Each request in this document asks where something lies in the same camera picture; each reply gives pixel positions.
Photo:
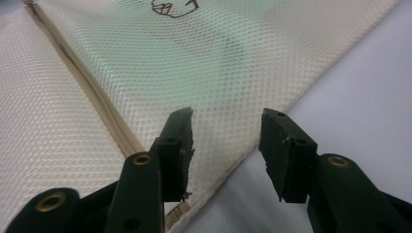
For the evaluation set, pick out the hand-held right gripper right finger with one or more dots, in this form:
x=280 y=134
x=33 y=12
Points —
x=288 y=161

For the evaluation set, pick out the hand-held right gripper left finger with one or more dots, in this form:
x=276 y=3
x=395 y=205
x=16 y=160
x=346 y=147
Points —
x=175 y=155

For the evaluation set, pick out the beige mesh laundry bag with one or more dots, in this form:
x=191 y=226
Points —
x=162 y=71

